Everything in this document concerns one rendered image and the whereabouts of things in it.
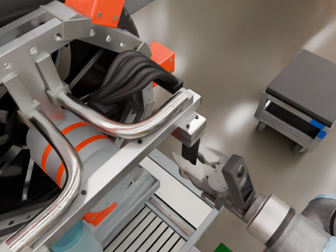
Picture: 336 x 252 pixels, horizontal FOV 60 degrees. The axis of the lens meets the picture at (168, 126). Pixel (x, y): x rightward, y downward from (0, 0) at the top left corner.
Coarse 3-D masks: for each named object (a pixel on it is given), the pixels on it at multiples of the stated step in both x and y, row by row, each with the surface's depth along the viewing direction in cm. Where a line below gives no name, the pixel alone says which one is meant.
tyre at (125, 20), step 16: (0, 0) 45; (16, 0) 46; (32, 0) 48; (48, 0) 50; (64, 0) 53; (0, 16) 46; (16, 16) 48; (128, 16) 68; (48, 192) 83; (16, 208) 76
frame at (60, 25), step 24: (24, 24) 45; (48, 24) 45; (72, 24) 47; (96, 24) 51; (0, 48) 42; (24, 48) 43; (48, 48) 46; (120, 48) 59; (144, 48) 65; (0, 72) 42; (144, 96) 77; (120, 120) 85; (120, 144) 90; (0, 216) 68; (24, 216) 73; (0, 240) 63
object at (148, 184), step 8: (136, 168) 139; (144, 168) 136; (136, 176) 133; (144, 176) 134; (152, 176) 135; (144, 184) 134; (152, 184) 134; (144, 192) 132; (152, 192) 135; (136, 200) 130; (144, 200) 132; (128, 208) 127; (136, 208) 130; (120, 216) 125; (128, 216) 127; (112, 224) 123; (120, 224) 125; (104, 232) 122; (112, 232) 123; (104, 240) 121
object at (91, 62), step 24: (72, 48) 89; (96, 48) 70; (72, 72) 69; (96, 72) 86; (0, 120) 59; (24, 144) 68; (0, 168) 66; (24, 168) 74; (0, 192) 75; (24, 192) 78
